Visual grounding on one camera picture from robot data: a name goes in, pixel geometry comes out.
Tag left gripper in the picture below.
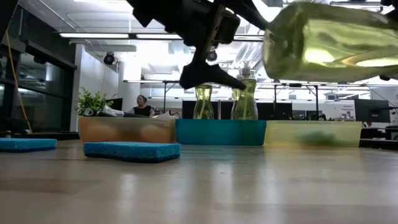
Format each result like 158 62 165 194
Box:
154 0 270 91

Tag black computer monitor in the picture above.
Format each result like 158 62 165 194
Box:
105 98 124 112
354 98 392 124

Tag yellow plastic bin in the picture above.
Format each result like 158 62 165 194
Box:
263 120 363 148

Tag black room divider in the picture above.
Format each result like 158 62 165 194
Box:
182 100 293 121

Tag blue plastic bin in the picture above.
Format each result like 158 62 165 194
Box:
175 119 267 146

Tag white building column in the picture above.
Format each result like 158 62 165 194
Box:
119 51 142 114

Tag person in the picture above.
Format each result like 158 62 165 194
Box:
128 95 156 118

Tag orange plastic bin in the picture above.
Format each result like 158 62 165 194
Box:
78 116 177 144

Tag long ceiling light bar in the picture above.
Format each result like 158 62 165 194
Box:
58 32 265 43

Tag small green potted plant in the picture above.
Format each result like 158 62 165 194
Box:
75 86 114 118

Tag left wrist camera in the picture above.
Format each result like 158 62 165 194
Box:
214 7 241 45

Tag black aluminium frame rails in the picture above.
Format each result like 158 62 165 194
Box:
359 126 398 151
0 130 80 140

